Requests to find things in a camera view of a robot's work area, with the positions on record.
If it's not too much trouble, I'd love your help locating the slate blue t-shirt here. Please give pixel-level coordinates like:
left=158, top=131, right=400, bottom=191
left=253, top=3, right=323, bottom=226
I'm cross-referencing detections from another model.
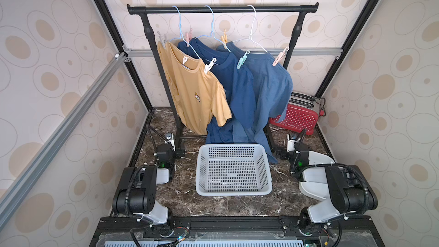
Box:
left=228, top=42, right=293, bottom=164

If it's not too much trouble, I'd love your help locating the white wire hanger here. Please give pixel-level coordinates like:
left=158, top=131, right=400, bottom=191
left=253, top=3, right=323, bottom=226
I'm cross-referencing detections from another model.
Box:
left=233, top=5, right=268, bottom=53

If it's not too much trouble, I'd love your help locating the yellow orange clothespin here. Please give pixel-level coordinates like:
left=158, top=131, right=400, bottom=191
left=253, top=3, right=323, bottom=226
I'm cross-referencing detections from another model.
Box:
left=221, top=30, right=228, bottom=43

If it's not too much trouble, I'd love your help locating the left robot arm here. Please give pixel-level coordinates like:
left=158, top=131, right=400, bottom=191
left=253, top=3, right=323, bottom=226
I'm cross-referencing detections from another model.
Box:
left=112, top=143, right=185, bottom=225

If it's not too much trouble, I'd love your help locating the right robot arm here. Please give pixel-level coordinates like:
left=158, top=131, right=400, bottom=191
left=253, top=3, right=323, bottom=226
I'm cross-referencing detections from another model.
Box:
left=280, top=148, right=378, bottom=230

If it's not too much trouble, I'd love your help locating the light blue left hanger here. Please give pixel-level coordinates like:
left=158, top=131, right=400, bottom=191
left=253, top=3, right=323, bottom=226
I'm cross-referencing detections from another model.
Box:
left=169, top=6, right=201, bottom=59

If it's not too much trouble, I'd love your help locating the light blue hanger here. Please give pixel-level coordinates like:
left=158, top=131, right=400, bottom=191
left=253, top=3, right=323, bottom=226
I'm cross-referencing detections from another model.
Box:
left=196, top=5, right=231, bottom=52
left=169, top=6, right=201, bottom=59

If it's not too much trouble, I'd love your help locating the light blue middle hanger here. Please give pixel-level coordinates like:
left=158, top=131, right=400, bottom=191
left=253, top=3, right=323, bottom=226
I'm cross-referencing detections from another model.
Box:
left=196, top=5, right=231, bottom=52

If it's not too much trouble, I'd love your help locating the red toaster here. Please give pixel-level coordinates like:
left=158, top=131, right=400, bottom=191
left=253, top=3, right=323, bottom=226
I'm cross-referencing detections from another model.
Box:
left=269, top=92, right=326, bottom=135

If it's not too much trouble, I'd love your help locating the white plastic basket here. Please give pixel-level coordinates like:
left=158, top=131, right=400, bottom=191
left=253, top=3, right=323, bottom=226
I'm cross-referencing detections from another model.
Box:
left=195, top=144, right=272, bottom=196

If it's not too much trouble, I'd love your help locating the tan yellow t-shirt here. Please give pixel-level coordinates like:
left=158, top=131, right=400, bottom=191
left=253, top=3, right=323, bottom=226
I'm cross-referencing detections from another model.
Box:
left=157, top=42, right=232, bottom=136

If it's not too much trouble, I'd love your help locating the dark blue t-shirt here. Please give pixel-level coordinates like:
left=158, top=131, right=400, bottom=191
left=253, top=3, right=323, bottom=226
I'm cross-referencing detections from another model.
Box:
left=177, top=38, right=256, bottom=144

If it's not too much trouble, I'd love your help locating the white clothespin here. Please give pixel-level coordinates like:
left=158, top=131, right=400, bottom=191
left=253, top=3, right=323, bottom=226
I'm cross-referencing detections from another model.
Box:
left=204, top=58, right=217, bottom=74

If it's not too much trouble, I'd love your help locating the mint green clothespin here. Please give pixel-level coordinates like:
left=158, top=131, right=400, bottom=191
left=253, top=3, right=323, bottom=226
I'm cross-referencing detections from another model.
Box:
left=237, top=50, right=250, bottom=69

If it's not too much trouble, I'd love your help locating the clear grey clothespin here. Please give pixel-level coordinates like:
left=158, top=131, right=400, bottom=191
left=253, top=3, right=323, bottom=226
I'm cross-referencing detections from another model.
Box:
left=157, top=31, right=167, bottom=49

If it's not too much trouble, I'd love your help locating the salmon pink rear clothespin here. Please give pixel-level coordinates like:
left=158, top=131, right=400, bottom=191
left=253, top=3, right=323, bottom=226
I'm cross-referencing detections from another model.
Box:
left=184, top=28, right=193, bottom=47

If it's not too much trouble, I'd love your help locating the black clothes rack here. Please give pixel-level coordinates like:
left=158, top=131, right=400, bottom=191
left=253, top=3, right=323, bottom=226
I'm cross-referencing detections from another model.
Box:
left=127, top=2, right=319, bottom=148

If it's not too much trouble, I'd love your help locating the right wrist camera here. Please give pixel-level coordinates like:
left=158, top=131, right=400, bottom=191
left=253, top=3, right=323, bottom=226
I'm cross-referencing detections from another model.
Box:
left=286, top=134, right=296, bottom=152

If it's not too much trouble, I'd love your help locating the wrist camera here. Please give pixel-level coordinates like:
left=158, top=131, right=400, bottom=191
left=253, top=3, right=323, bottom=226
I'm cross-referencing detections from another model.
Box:
left=286, top=134, right=296, bottom=152
left=165, top=133, right=176, bottom=151

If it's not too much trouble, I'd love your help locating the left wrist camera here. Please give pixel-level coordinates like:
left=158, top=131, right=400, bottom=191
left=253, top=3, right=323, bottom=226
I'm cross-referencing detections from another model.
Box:
left=165, top=133, right=176, bottom=151

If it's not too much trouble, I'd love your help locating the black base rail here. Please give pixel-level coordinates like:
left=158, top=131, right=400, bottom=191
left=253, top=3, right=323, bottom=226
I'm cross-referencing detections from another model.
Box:
left=90, top=215, right=385, bottom=247

